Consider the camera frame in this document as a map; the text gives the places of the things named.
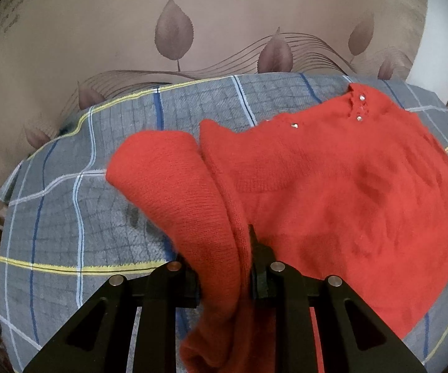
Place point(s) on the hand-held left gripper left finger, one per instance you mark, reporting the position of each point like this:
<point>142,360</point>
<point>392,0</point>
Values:
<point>161,291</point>

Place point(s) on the beige leaf-print curtain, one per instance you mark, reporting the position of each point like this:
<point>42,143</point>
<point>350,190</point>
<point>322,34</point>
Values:
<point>91,27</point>

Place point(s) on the grey plaid blanket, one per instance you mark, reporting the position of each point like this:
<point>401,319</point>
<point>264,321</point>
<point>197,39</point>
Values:
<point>103,209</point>

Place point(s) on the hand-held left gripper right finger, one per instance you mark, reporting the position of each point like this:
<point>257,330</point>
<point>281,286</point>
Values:
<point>262,276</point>

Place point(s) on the red knit sweater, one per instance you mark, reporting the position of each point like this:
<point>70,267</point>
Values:
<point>325,202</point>

